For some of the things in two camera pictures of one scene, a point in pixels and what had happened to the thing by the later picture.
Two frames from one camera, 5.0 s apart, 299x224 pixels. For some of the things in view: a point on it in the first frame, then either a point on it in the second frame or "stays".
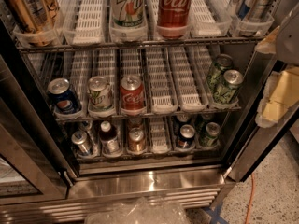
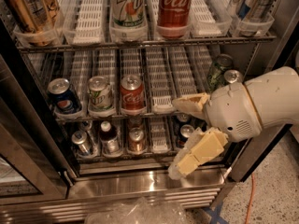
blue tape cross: x=215 y=214 stays
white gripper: x=289 y=42 to x=232 y=111
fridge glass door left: x=36 y=167 stays
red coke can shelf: x=132 y=93 stays
